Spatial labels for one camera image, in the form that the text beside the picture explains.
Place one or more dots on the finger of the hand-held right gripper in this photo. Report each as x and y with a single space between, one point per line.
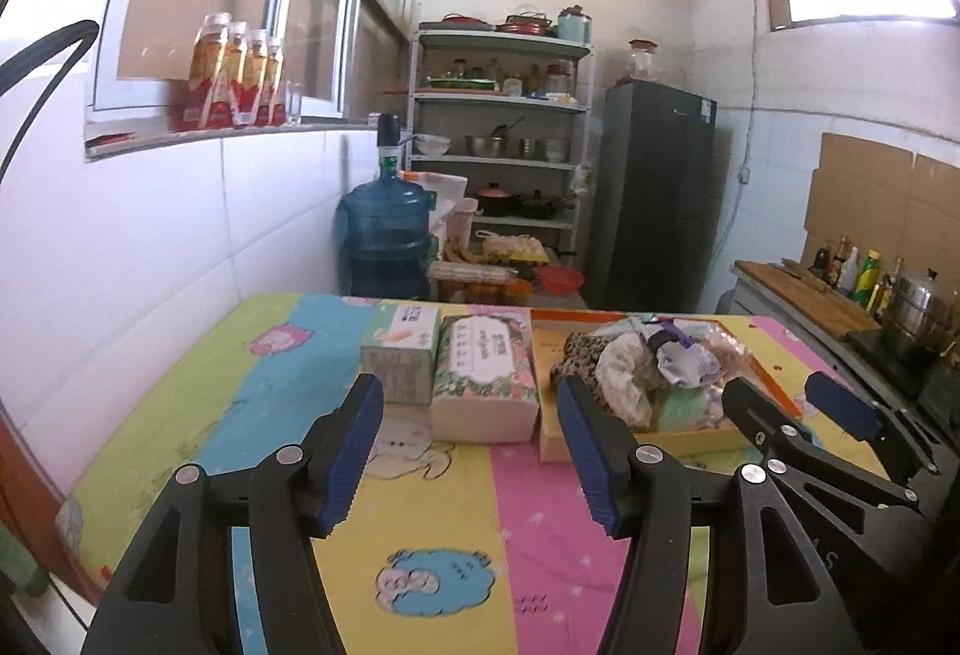
765 426
847 407

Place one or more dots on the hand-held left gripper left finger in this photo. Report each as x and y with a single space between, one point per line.
352 452

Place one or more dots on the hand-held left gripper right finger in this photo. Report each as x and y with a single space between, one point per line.
589 452

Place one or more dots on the orange rimmed cardboard box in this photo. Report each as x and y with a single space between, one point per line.
551 445

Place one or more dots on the white floral cloth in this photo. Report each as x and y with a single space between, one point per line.
626 377

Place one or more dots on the leopard print cloth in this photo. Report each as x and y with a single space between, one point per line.
581 351

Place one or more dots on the purple and white tube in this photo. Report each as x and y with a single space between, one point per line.
682 359

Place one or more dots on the black induction cooker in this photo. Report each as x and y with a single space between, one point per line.
885 362

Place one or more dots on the steel steamer pot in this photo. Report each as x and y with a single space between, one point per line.
919 317

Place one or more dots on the wooden cutting board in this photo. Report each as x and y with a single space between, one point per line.
802 299

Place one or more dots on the green tissue box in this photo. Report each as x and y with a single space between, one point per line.
397 340

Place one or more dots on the grey kitchen counter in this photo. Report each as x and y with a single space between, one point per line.
750 302

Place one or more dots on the green condiment bottle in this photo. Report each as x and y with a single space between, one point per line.
868 280

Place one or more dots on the white condiment bottle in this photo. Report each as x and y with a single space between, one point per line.
847 274

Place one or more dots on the large floral tissue pack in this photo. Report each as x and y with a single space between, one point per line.
480 362

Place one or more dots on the cartoon printed blanket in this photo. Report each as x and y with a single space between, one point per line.
225 385

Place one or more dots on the dark sauce bottle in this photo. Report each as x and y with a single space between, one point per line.
823 265

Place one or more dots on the red colander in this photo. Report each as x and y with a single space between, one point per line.
561 280

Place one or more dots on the clear plastic container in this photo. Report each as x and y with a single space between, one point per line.
472 280

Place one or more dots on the plastic bag of food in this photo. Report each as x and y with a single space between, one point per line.
516 248

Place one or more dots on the blue water jug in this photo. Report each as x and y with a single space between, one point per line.
382 227

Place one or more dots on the bananas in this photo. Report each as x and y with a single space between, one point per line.
463 252

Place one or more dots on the dark grey refrigerator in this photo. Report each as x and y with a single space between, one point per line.
652 212

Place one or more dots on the black frying pan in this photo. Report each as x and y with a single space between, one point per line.
540 206

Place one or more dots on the pale pink bin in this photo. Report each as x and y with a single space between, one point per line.
463 224

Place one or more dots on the black pot with red lid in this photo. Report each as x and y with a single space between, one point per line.
495 201

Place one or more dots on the white bag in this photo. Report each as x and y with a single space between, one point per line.
439 186

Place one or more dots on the black water pump dispenser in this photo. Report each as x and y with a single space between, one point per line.
388 138

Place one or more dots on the white bowls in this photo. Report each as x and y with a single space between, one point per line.
433 145

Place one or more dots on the steel bowls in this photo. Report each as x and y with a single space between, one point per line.
487 147

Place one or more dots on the drinking glass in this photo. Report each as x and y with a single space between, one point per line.
293 104

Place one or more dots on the grey metal shelf rack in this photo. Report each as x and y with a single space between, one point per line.
487 99

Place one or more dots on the shrink-wrapped drink bottle pack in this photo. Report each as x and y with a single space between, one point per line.
225 93

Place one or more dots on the glass jar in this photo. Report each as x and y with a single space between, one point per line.
643 63

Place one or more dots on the flat red packet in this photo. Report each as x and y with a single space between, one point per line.
111 139

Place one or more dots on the light blue canister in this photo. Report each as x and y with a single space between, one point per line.
574 27

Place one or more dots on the red pot stack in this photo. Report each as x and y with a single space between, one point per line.
525 24

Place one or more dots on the red tray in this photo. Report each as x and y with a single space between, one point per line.
465 21

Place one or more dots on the cardboard sheet on wall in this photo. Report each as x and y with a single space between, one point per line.
877 197

